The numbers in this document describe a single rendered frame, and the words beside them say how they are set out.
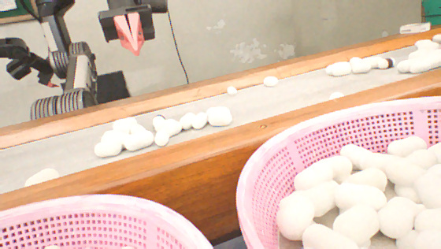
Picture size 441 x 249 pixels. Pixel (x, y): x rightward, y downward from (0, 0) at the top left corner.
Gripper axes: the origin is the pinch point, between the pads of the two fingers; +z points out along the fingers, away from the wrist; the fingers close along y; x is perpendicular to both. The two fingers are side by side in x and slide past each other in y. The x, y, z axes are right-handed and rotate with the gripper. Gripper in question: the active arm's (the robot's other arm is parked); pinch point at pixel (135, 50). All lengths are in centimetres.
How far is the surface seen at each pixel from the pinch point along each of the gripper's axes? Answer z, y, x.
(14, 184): 24.4, -17.9, -4.2
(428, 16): -6, 88, 14
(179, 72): -132, 36, 140
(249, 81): 6.1, 21.9, 9.2
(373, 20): -80, 162, 80
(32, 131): 5.6, -21.6, 9.0
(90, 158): 22.9, -9.6, -3.1
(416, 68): 24.6, 40.6, -5.8
